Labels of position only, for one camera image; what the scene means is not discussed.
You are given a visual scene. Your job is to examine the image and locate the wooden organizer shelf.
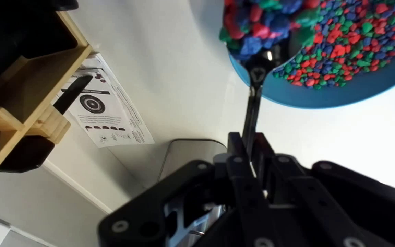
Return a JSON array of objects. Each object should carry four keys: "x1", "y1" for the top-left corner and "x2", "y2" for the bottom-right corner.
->
[{"x1": 0, "y1": 9, "x2": 96, "y2": 175}]

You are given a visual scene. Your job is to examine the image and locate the black coffee brewer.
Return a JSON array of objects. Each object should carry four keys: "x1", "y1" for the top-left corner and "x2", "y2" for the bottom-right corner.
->
[{"x1": 0, "y1": 0, "x2": 80, "y2": 94}]

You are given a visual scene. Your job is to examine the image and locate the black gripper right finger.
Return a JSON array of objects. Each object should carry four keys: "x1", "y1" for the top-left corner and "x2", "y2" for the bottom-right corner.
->
[{"x1": 253, "y1": 132, "x2": 395, "y2": 247}]

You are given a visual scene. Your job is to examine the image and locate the black lever handle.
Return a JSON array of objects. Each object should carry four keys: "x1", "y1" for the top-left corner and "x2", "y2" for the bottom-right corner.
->
[{"x1": 52, "y1": 75, "x2": 95, "y2": 115}]

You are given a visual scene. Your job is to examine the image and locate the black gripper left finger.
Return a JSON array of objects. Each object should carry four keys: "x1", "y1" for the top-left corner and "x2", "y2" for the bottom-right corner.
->
[{"x1": 98, "y1": 131, "x2": 275, "y2": 247}]

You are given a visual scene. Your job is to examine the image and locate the printed paper leaflet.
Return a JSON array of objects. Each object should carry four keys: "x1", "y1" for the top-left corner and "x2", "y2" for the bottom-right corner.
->
[{"x1": 62, "y1": 54, "x2": 155, "y2": 149}]

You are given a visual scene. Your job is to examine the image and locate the blue plastic bowl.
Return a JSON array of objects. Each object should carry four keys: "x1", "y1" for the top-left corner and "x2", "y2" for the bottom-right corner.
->
[{"x1": 227, "y1": 40, "x2": 395, "y2": 110}]

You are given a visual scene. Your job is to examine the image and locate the blue bowl of colourful candies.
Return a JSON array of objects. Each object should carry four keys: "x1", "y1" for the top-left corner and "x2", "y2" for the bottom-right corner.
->
[{"x1": 218, "y1": 0, "x2": 395, "y2": 90}]

